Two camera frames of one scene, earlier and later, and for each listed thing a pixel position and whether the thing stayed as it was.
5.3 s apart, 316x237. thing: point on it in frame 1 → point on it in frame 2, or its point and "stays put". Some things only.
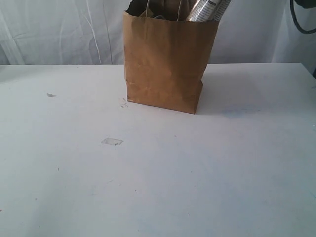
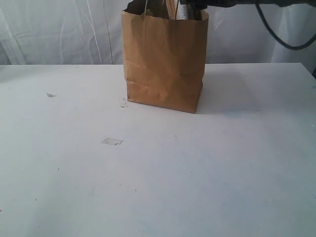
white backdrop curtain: x=92 y=32 stays put
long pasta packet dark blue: x=209 y=10 → x=186 y=12
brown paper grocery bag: x=166 y=60 stays put
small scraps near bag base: x=124 y=104 stays put
